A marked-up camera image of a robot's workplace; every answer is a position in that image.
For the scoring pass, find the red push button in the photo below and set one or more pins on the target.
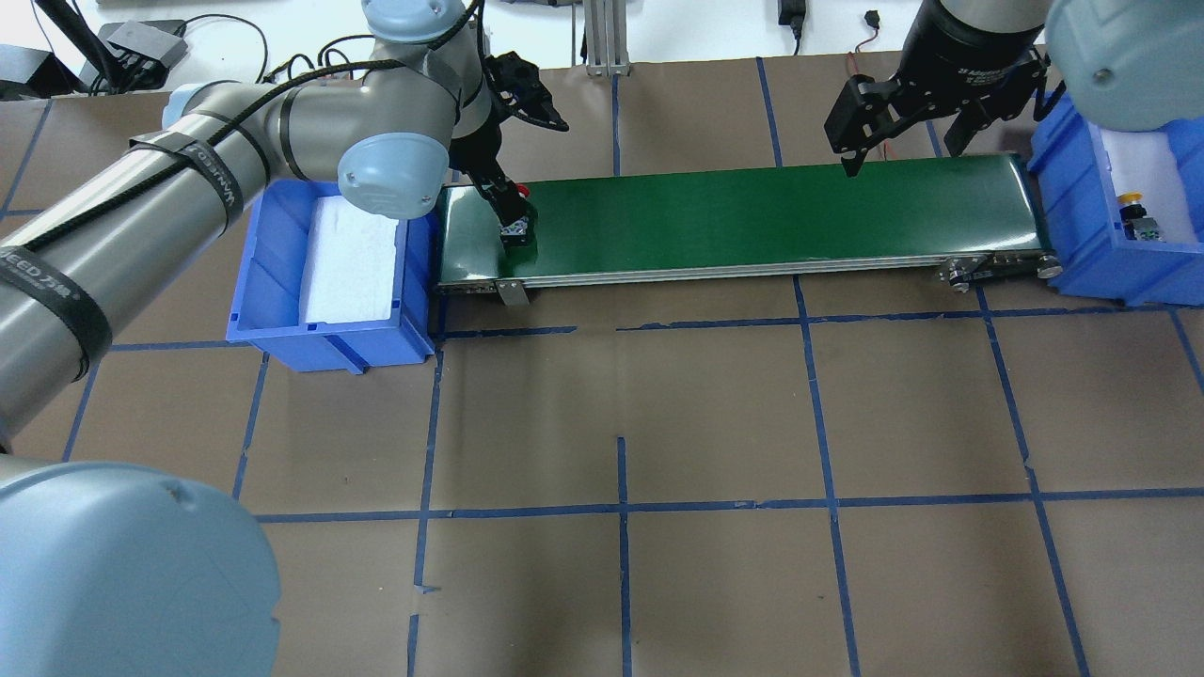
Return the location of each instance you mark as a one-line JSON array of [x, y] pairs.
[[517, 228]]

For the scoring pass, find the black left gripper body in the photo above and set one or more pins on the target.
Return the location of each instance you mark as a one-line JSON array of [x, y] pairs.
[[474, 149]]

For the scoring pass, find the white foam pad bin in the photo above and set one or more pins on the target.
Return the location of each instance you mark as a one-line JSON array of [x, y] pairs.
[[350, 265], [1142, 162]]

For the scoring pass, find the yellow push button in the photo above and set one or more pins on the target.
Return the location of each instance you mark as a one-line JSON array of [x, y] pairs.
[[1136, 223]]

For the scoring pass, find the blue bin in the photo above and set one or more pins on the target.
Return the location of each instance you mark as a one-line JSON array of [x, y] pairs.
[[264, 308], [1083, 220]]

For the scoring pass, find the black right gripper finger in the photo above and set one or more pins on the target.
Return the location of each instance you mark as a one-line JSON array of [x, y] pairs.
[[862, 117], [963, 130]]

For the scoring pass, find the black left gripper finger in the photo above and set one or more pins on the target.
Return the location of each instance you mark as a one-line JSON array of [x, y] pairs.
[[515, 196], [490, 190]]

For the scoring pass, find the aluminium frame post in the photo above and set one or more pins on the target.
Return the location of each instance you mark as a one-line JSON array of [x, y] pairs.
[[605, 39]]

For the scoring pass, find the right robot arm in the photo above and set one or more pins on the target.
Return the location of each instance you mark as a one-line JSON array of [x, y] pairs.
[[1130, 66]]

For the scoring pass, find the white foam pad left bin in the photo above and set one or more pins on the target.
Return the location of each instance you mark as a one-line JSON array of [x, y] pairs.
[[350, 265]]

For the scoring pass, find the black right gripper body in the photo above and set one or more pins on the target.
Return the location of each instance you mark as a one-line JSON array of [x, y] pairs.
[[969, 55]]

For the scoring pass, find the blue bin left side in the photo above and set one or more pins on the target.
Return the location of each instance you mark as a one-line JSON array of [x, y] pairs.
[[264, 308]]

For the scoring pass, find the blue bin right side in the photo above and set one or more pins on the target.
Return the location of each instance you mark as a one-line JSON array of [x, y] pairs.
[[1083, 220]]

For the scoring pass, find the white foam pad right bin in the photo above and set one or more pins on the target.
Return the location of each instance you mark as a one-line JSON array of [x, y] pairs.
[[1142, 162]]

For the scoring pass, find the green conveyor belt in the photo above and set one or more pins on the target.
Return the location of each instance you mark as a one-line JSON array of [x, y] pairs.
[[970, 220]]

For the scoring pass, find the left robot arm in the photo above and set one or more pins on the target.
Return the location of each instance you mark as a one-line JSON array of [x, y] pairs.
[[119, 569]]

